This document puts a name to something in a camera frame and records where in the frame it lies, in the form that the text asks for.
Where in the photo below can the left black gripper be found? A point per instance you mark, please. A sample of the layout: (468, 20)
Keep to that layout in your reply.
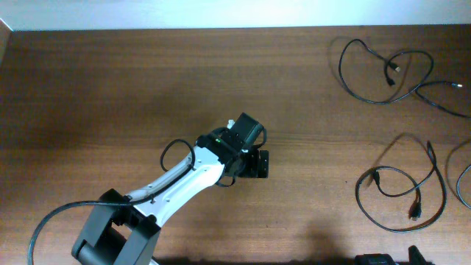
(252, 170)

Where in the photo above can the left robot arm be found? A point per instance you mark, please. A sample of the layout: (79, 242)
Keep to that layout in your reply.
(124, 229)

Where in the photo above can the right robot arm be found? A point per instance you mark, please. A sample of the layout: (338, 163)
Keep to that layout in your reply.
(415, 257)

